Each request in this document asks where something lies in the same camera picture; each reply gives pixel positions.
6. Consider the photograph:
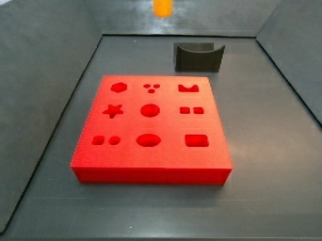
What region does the red shape-sorter block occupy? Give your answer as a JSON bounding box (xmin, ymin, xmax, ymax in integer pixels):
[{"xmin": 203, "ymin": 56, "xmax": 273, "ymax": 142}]
[{"xmin": 70, "ymin": 75, "xmax": 232, "ymax": 185}]

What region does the yellow oval peg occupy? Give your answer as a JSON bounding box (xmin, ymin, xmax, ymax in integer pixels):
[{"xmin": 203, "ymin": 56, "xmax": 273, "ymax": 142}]
[{"xmin": 152, "ymin": 0, "xmax": 172, "ymax": 18}]

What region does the dark grey curved holder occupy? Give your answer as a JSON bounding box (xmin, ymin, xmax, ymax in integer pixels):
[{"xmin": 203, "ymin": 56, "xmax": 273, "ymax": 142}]
[{"xmin": 173, "ymin": 42, "xmax": 225, "ymax": 72}]

